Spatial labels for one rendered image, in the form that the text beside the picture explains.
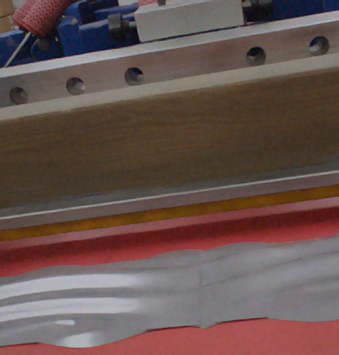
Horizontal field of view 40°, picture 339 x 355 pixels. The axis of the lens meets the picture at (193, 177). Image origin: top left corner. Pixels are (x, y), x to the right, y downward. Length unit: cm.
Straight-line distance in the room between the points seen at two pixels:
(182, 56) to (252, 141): 24
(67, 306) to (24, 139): 11
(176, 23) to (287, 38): 13
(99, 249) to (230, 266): 10
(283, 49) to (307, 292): 32
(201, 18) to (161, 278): 35
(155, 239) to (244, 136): 10
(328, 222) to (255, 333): 11
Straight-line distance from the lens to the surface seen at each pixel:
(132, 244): 34
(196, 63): 52
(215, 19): 57
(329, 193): 34
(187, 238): 33
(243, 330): 26
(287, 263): 28
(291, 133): 30
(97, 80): 54
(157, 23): 57
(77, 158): 32
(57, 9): 94
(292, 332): 25
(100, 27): 102
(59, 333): 28
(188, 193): 30
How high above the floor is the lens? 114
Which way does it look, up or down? 27 degrees down
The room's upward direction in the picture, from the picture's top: 11 degrees counter-clockwise
